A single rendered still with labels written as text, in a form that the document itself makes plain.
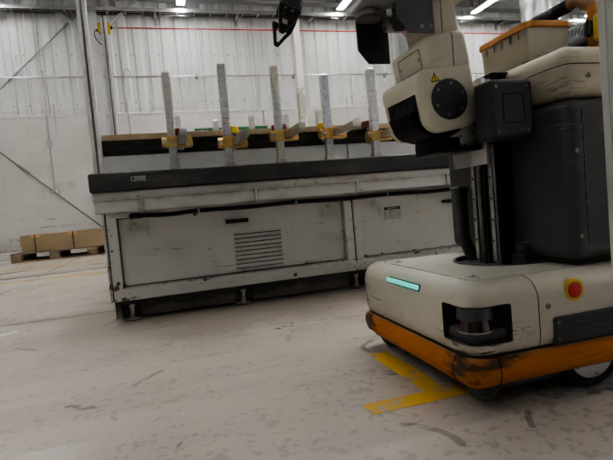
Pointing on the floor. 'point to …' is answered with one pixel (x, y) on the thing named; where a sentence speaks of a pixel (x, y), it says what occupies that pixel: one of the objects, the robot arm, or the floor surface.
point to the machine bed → (260, 231)
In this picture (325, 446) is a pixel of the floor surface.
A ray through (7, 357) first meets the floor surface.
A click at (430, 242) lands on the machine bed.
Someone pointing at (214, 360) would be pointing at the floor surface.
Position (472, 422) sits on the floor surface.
